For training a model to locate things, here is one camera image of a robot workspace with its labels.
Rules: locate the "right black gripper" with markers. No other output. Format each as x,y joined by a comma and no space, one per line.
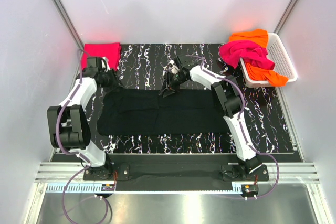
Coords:
164,86

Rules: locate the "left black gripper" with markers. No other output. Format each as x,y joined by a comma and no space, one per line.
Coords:
116,80

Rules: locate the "black t-shirt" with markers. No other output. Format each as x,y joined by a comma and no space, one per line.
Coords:
145,112

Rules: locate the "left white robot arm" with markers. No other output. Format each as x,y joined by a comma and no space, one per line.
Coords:
68,126

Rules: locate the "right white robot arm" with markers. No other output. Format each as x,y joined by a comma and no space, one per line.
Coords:
228,98

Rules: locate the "folded pink t-shirt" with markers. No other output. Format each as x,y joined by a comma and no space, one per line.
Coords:
110,50

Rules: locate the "crumpled pink t-shirt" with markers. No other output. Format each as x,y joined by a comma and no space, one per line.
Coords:
249,51

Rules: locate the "orange t-shirt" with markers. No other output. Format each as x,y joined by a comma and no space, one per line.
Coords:
260,37

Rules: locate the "white plastic basket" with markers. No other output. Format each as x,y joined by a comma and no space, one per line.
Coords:
278,54

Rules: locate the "white slotted cable duct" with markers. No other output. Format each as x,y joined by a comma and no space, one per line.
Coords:
101,188

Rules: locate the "aluminium frame rail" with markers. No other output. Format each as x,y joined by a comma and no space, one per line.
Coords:
269,172

